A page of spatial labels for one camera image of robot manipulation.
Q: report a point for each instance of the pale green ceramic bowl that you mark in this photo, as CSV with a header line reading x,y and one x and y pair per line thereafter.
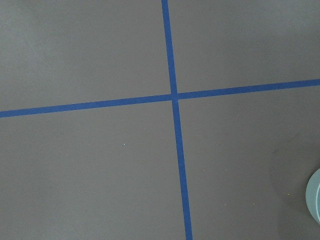
x,y
312,196

